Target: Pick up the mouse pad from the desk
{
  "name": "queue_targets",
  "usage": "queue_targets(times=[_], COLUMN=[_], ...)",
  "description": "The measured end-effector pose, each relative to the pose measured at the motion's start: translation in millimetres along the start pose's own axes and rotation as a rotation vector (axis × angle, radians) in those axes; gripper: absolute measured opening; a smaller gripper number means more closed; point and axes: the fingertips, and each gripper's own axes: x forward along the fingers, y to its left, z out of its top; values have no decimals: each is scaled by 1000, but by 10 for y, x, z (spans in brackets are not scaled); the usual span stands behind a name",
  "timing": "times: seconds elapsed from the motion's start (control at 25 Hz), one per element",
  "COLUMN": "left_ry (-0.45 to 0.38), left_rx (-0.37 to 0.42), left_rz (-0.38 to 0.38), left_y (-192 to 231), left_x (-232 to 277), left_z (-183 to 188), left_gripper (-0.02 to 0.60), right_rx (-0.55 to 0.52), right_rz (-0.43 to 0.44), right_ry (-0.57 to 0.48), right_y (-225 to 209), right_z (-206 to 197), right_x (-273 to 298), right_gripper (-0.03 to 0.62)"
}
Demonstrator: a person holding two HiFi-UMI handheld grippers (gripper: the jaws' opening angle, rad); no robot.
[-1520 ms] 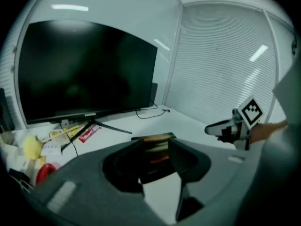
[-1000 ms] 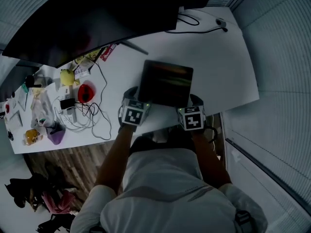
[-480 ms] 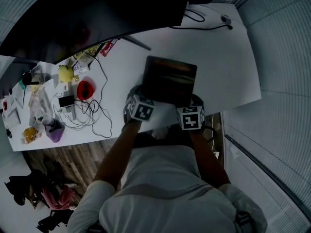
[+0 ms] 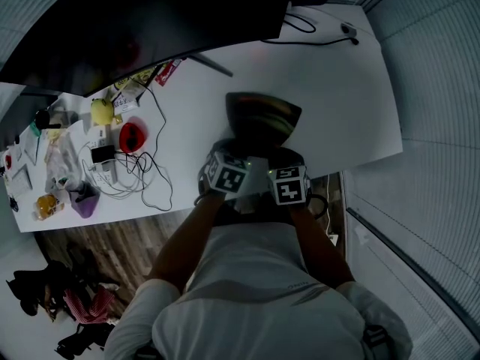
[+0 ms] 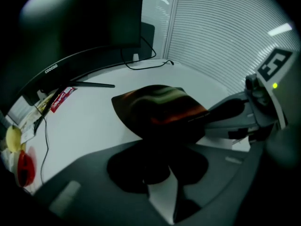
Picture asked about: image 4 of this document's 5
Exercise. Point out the person's white shirt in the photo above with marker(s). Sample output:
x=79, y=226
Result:
x=258, y=306

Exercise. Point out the orange snack packet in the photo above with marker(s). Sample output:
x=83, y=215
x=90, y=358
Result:
x=48, y=206

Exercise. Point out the red round case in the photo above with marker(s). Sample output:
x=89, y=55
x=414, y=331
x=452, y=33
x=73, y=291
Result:
x=133, y=135

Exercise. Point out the yellow plush ball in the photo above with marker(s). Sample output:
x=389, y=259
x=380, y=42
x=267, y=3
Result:
x=102, y=111

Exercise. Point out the yellow and white snack packets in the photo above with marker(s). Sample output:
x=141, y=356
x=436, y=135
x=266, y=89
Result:
x=129, y=92

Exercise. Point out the white small adapter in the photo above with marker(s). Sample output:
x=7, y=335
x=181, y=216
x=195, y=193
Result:
x=348, y=28

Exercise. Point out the red checkered cloth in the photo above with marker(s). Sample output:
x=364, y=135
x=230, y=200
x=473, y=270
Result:
x=90, y=304

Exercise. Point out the black bottle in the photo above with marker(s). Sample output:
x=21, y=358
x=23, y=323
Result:
x=47, y=119

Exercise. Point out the clear plastic bag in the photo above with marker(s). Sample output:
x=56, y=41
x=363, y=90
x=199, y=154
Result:
x=62, y=156

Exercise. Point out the purple cloth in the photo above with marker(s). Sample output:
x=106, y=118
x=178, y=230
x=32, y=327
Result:
x=84, y=201

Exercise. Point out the black curved monitor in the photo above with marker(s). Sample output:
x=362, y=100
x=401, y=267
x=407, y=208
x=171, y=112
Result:
x=131, y=24

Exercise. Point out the person's right forearm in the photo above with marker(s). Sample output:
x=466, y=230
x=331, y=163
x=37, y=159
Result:
x=318, y=246

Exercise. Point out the person's left forearm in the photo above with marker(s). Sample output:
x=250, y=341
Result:
x=180, y=246

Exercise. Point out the white power strip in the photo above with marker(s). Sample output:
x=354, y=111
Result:
x=100, y=173

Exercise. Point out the white keyboard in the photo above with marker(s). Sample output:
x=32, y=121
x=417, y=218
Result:
x=21, y=178

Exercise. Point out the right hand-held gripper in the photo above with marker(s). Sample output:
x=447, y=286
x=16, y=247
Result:
x=288, y=189

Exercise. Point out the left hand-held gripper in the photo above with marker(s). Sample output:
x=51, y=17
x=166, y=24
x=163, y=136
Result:
x=227, y=178

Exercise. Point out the red snack packet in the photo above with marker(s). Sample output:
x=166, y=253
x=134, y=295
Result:
x=168, y=72

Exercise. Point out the black chair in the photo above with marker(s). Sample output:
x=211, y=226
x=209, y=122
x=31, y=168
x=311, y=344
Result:
x=48, y=287

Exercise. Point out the green small item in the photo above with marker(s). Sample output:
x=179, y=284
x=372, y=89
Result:
x=34, y=129

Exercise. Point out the black charger block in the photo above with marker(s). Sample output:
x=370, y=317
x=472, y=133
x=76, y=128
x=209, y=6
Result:
x=103, y=153

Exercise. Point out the white floor plug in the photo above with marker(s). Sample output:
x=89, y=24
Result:
x=333, y=238

